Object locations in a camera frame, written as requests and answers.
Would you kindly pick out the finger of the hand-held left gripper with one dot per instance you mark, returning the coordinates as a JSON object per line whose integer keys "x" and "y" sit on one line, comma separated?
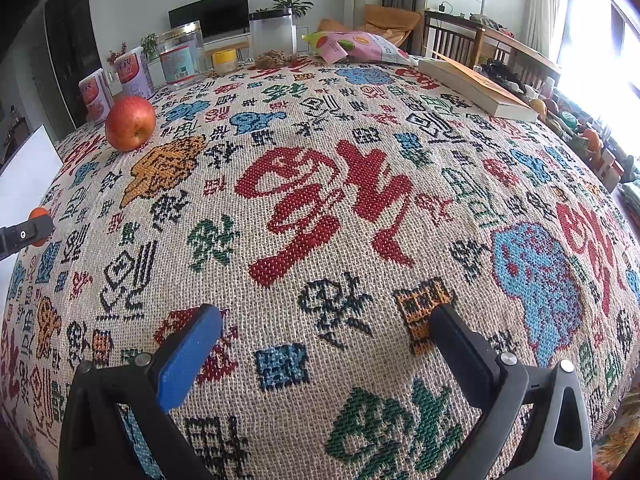
{"x": 20, "y": 235}

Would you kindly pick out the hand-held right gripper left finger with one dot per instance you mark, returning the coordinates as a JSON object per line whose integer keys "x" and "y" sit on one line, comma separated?
{"x": 190, "y": 355}

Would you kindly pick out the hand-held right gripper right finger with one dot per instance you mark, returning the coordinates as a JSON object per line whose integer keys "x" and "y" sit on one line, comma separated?
{"x": 452, "y": 347}

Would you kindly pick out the small orange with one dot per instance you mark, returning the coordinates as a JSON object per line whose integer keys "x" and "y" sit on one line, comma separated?
{"x": 39, "y": 213}

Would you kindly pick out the white cardboard box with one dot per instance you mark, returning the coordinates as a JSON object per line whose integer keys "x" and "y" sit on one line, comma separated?
{"x": 27, "y": 170}

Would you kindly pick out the pink purple can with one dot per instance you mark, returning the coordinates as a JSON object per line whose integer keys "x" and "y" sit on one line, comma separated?
{"x": 134, "y": 79}
{"x": 95, "y": 102}

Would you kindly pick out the red apple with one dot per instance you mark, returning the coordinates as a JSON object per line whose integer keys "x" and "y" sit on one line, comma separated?
{"x": 130, "y": 122}

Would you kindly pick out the floral patterned cloth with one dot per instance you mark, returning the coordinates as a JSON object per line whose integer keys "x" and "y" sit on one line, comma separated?
{"x": 617, "y": 440}

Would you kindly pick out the dark glass display cabinet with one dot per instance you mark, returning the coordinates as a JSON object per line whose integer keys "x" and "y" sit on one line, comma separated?
{"x": 70, "y": 45}

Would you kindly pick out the printed woven blanket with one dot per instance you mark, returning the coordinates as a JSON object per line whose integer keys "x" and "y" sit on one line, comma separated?
{"x": 320, "y": 200}

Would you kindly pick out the red flower vase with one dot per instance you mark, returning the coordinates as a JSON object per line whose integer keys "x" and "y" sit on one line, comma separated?
{"x": 116, "y": 55}

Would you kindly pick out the green leafy potted plant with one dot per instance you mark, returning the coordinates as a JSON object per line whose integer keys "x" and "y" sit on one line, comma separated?
{"x": 149, "y": 45}

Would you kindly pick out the folded teal towel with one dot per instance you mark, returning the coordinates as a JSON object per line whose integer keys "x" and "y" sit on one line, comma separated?
{"x": 631, "y": 199}

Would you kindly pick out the clear jar gold lid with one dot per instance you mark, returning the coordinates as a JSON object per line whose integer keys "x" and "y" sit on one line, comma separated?
{"x": 181, "y": 57}

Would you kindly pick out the orange cover book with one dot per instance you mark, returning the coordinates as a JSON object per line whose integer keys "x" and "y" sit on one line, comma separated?
{"x": 480, "y": 90}

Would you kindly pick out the small yellow jar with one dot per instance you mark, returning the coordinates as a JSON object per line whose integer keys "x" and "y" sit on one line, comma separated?
{"x": 223, "y": 61}

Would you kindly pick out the black basket of items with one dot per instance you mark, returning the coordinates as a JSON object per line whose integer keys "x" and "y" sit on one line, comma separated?
{"x": 505, "y": 74}

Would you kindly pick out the white television cabinet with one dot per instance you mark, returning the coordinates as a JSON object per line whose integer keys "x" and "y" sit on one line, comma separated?
{"x": 225, "y": 41}

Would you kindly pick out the black television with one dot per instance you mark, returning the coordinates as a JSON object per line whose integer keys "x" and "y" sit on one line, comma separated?
{"x": 210, "y": 15}

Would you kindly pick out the pile of walnuts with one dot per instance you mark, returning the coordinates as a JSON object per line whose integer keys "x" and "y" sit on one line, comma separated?
{"x": 272, "y": 58}

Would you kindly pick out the wooden slatted bench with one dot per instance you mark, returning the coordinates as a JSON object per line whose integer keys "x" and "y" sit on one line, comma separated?
{"x": 450, "y": 35}

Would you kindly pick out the pink snack bag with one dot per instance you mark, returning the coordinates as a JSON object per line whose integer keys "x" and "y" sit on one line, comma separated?
{"x": 360, "y": 47}

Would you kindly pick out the clear jar black lid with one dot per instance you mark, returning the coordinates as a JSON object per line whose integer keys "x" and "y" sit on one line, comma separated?
{"x": 272, "y": 32}

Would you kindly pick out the orange lounge chair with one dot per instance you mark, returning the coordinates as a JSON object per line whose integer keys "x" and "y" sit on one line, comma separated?
{"x": 385, "y": 22}

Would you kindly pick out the window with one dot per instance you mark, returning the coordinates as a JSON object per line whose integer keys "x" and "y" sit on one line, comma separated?
{"x": 600, "y": 35}

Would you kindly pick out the large green potted plant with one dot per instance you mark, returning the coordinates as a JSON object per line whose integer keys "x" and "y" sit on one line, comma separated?
{"x": 290, "y": 5}

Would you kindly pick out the white sheer curtain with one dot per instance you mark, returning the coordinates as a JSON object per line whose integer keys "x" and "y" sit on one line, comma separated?
{"x": 545, "y": 5}

